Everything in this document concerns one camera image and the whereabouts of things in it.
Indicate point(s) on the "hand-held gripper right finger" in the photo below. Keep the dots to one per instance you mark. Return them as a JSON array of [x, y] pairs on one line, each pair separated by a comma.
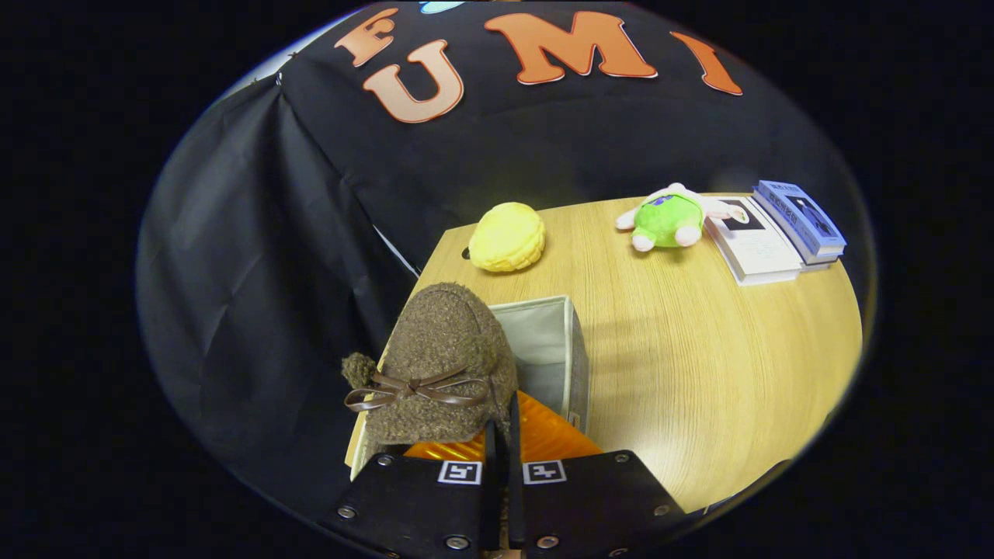
[[516, 505]]

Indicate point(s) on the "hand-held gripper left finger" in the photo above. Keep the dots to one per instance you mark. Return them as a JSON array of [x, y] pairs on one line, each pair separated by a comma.
[[419, 505]]

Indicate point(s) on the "grey fabric storage box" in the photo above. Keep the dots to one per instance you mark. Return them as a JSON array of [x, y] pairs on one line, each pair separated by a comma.
[[543, 349]]

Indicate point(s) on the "brown fuzzy shoe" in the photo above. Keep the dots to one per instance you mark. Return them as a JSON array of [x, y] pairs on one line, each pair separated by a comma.
[[443, 334]]

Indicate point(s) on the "yellow plush bread toy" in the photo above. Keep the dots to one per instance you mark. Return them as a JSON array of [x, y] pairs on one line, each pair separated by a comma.
[[506, 237]]

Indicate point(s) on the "black backdrop cloth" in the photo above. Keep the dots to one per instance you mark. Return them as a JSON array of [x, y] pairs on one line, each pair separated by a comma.
[[272, 272]]

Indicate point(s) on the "green and pink plush toy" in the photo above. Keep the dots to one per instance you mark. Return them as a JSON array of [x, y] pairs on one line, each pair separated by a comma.
[[668, 221]]

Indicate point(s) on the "white book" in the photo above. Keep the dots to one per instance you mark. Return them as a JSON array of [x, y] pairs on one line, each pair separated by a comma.
[[757, 248]]

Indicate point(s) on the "blue book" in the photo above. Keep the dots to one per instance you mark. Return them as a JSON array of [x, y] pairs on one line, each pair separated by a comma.
[[821, 262], [804, 217]]

